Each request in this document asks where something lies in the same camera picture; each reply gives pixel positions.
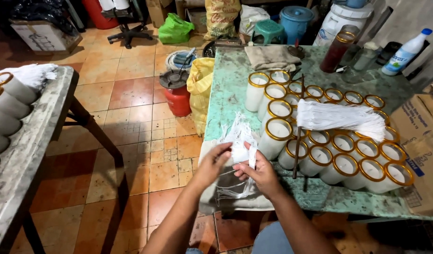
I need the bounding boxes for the person's left hand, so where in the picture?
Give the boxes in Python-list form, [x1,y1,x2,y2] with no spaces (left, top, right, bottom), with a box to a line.
[192,143,233,191]

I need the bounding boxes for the person's right hand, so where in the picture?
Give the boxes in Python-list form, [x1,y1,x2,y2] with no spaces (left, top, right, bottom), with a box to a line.
[233,142,285,200]

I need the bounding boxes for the small white wick bundle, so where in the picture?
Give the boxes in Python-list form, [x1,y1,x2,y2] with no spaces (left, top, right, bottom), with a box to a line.
[215,112,258,200]

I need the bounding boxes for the white cloth sheet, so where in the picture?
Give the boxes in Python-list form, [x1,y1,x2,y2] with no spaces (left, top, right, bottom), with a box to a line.
[198,131,275,212]

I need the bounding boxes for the thin dark metal rod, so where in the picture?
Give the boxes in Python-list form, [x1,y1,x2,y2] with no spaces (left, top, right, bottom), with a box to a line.
[292,73,306,179]

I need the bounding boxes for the person's blue jeans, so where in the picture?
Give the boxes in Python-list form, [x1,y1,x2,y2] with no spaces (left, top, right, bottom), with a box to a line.
[185,221,295,254]

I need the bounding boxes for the yellow plastic bag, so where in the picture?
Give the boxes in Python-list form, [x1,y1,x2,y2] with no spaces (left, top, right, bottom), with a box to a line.
[186,57,215,136]

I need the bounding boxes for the red gas cylinder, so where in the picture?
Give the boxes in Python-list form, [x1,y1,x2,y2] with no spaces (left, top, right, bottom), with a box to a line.
[159,69,192,118]

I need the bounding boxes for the group of gold-rimmed white candles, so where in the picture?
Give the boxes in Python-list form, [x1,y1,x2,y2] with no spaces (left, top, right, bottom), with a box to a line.
[245,69,415,195]

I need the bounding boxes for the green worn work table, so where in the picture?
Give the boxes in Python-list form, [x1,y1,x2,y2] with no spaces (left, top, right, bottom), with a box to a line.
[203,45,433,222]

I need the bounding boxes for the large white wick bundle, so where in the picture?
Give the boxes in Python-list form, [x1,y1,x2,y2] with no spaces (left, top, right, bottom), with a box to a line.
[296,99,387,143]

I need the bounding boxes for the white bucket with tools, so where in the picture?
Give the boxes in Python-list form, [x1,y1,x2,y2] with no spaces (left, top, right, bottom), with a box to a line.
[165,47,199,73]

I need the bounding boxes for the black round pan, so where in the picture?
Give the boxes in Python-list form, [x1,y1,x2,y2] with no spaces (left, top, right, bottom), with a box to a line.
[202,40,218,59]

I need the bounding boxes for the folded grey cloth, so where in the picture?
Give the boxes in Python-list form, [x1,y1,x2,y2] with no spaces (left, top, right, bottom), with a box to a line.
[244,45,301,72]

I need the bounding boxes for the green plastic bag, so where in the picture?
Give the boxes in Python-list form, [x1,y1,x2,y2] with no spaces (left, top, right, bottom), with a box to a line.
[158,13,195,44]

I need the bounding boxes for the green plastic stool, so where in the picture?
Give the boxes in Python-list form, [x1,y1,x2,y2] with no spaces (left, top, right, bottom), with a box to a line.
[251,19,287,46]

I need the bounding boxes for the red glass candle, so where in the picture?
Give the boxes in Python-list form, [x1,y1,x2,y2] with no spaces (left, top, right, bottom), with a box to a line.
[320,31,357,74]

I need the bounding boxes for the tan printed sack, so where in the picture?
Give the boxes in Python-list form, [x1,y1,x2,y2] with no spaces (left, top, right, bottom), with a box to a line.
[203,0,242,41]

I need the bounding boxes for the clear empty glass jar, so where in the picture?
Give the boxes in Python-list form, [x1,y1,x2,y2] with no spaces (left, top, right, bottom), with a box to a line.
[352,47,378,72]

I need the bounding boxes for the white plastic bag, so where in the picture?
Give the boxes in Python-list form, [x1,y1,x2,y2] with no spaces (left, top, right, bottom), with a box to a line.
[239,4,270,36]

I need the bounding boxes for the blue bucket with lid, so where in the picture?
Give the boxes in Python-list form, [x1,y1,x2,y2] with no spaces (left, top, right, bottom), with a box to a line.
[279,6,315,45]

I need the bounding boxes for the black office chair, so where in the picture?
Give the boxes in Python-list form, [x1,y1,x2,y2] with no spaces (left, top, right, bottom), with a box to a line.
[101,0,154,49]

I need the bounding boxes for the brown cardboard box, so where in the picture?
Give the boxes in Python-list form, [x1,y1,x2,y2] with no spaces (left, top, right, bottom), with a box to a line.
[389,80,433,216]

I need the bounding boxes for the large white plastic drum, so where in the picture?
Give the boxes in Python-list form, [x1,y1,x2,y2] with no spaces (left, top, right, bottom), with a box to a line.
[312,3,374,47]

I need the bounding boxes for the black cylindrical container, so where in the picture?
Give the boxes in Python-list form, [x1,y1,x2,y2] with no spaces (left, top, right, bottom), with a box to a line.
[376,41,403,66]

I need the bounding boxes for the grey marble-top table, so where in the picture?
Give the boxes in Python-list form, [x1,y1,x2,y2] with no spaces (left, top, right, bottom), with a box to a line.
[0,66,129,254]

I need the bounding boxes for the white bottle with blue cap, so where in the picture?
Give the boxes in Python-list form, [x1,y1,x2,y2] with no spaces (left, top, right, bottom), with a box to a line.
[381,28,433,76]

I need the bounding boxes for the red plastic barrel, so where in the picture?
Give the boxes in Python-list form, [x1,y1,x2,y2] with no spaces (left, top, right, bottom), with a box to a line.
[82,0,120,30]

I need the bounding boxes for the white wick heap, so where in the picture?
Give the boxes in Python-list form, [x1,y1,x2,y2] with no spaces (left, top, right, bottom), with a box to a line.
[0,63,59,91]

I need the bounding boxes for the row of white glass candles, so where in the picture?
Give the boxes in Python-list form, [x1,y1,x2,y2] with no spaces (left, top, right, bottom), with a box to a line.
[0,71,39,173]

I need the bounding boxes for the white printed cardboard box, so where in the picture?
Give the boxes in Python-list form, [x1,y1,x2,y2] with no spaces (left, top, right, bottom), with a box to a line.
[10,19,83,56]

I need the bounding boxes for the black plastic bags heap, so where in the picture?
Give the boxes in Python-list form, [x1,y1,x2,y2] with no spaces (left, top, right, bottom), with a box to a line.
[10,0,79,37]

